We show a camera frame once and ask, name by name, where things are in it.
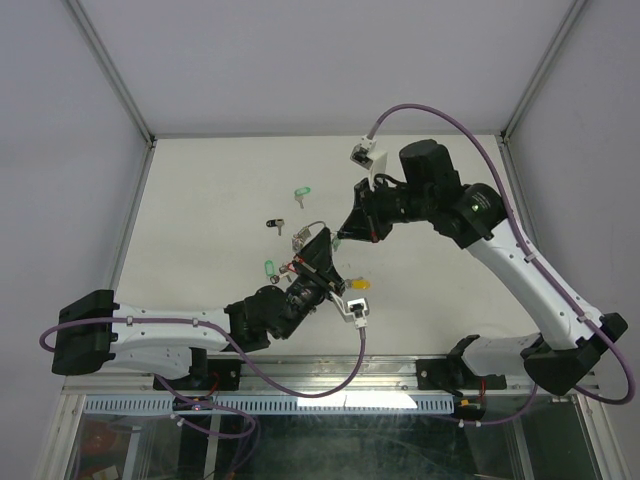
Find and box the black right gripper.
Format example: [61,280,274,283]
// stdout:
[338,175,434,244]

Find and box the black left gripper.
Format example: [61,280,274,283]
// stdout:
[278,228,345,340]

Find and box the bunch of silver keys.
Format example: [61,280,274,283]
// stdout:
[291,226,311,253]

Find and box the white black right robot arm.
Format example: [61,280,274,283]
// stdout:
[338,140,628,396]

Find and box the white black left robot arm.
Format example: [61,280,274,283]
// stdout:
[50,227,345,389]

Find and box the silver key on black tag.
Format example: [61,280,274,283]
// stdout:
[275,219,285,236]

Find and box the yellow key tag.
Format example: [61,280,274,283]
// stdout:
[350,279,371,290]

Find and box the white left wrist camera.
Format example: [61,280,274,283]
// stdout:
[330,292,369,329]

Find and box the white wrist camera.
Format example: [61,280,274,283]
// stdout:
[330,292,369,329]
[350,136,388,190]

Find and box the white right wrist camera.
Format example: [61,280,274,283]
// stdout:
[350,136,388,190]

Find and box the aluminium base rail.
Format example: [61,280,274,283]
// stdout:
[208,355,431,393]

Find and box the white slotted cable duct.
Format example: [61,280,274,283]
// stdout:
[84,391,454,416]

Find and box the aluminium frame right post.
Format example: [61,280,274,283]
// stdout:
[500,0,591,144]

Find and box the aluminium frame post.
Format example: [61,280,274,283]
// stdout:
[500,0,591,144]
[62,0,156,147]

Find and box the aluminium frame left post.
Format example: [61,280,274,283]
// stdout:
[62,0,156,147]

